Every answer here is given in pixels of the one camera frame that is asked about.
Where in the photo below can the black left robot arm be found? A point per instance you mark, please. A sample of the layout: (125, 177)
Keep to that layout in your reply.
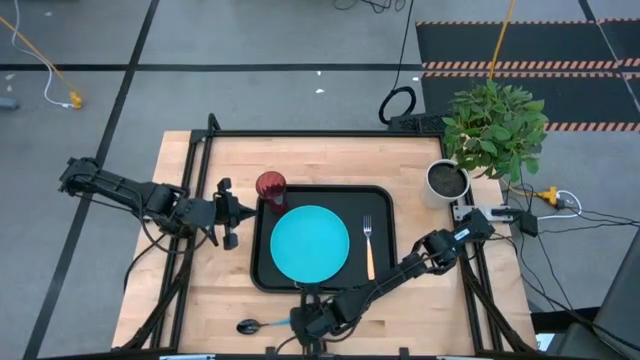
(125, 192)

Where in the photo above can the black table clamp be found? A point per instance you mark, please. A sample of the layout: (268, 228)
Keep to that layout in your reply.
(404, 353)
(270, 353)

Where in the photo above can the grey floor object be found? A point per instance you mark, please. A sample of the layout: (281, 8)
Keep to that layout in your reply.
(7, 104)

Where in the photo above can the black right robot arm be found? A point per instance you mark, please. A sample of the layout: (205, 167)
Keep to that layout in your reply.
(390, 285)

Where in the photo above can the black perforated box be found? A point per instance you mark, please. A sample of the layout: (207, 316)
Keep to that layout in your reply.
(415, 123)

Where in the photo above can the yellow power plug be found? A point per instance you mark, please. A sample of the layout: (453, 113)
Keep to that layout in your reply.
(550, 195)

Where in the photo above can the black mat with striped edges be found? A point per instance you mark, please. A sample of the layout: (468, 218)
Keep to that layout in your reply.
(590, 100)
(550, 45)

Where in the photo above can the black plastic tray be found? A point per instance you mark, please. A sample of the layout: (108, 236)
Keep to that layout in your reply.
(385, 240)

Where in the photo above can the black power adapter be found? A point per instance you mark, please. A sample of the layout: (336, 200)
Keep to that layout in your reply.
(526, 223)

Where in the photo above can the teal round plate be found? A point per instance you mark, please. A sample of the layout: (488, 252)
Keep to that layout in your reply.
(310, 245)

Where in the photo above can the white plant pot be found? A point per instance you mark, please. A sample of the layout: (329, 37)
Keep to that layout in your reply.
(445, 182)

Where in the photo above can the dark grey chair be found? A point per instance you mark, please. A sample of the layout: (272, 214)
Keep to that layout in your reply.
(620, 310)

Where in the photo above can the red translucent cup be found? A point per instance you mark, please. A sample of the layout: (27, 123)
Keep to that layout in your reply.
(271, 186)

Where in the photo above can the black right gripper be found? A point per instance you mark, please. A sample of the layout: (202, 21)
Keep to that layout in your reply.
(325, 317)

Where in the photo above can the green leafy plant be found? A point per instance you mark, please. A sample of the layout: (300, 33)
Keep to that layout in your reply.
(495, 125)

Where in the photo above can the silver bracket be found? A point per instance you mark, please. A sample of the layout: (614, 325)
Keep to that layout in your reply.
(187, 357)

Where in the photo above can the black aluminium table frame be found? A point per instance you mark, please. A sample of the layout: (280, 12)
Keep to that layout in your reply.
(325, 133)

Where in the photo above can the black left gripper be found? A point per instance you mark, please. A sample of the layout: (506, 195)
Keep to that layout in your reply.
(227, 212)

